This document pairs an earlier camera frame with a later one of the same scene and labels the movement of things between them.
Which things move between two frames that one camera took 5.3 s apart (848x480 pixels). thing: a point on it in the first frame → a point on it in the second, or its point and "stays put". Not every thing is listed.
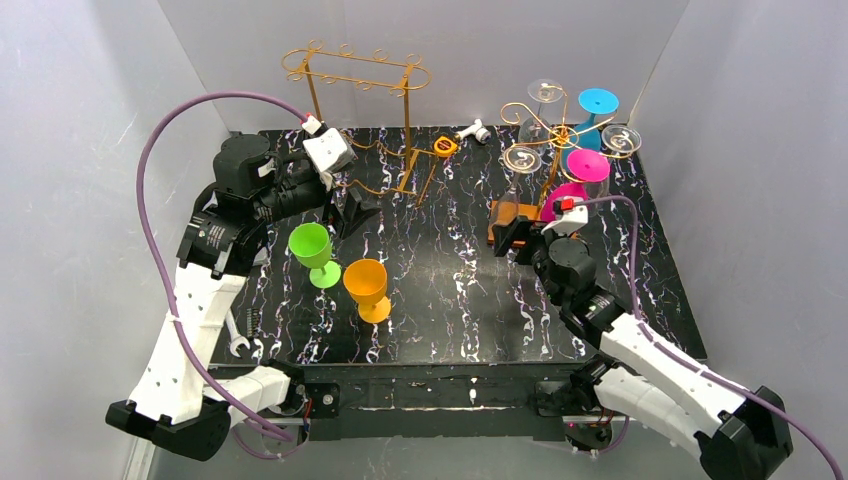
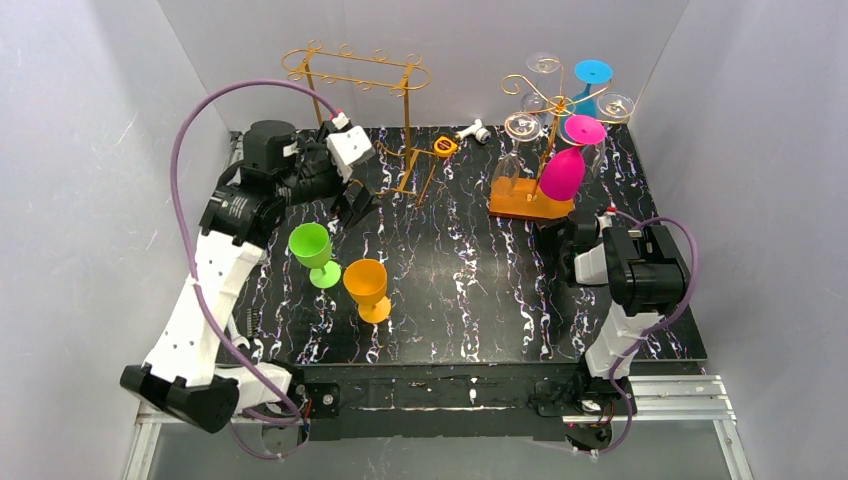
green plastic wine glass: [311, 246] stays put
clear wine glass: [536, 130] → [534, 101]
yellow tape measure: [443, 146] stays put
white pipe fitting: [482, 134] stays put
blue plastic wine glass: [593, 101] → [589, 72]
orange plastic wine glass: [366, 283] stays put
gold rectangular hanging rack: [378, 70] stays put
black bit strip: [252, 322] stays put
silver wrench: [236, 339] stays put
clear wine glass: [517, 160] → [519, 126]
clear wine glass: [616, 139] → [610, 106]
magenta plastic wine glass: [584, 166] → [563, 172]
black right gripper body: [525, 235] → [556, 241]
